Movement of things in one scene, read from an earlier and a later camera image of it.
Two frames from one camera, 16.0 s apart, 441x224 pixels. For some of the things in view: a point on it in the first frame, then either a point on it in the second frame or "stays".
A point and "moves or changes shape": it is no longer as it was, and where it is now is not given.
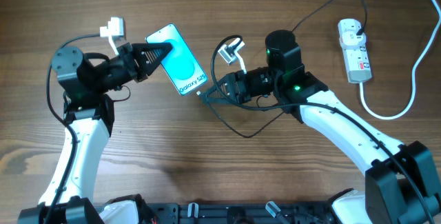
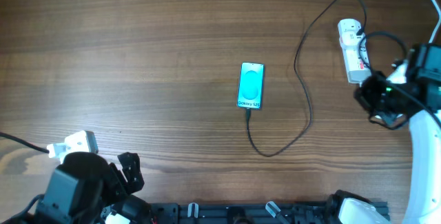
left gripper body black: [132, 62] -> [121, 181]
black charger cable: [318, 9] -> [247, 111]
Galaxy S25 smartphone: [180, 63] moves or changes shape
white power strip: [353, 38] stays
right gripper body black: [230, 88] -> [373, 97]
